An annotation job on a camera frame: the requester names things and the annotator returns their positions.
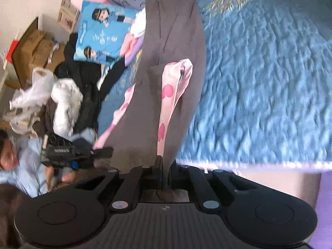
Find white plastic bag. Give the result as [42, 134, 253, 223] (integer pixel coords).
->
[6, 67, 57, 135]

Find folded white garment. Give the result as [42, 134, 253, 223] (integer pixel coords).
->
[129, 8, 146, 38]

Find light blue padded jacket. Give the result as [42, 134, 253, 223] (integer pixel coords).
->
[0, 129, 97, 199]

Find folded purple garment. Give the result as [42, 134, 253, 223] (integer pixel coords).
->
[124, 35, 144, 66]

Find black clothes pile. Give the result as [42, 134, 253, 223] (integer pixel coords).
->
[33, 32, 129, 138]

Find person left hand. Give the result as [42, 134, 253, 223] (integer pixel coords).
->
[45, 166, 76, 192]

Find grey garment with pink cuffs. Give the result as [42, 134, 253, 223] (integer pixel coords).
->
[95, 0, 206, 202]

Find blue cartoon police cushion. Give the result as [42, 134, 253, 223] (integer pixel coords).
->
[74, 1, 138, 66]

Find white fluffy garment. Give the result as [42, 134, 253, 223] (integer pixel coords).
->
[51, 78, 83, 137]

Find folded coral pink garment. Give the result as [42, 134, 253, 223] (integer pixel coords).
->
[120, 33, 138, 58]

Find blue floral quilted blanket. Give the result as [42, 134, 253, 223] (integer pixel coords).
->
[177, 0, 331, 170]

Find cardboard boxes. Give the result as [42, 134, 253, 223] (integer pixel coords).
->
[11, 18, 65, 89]

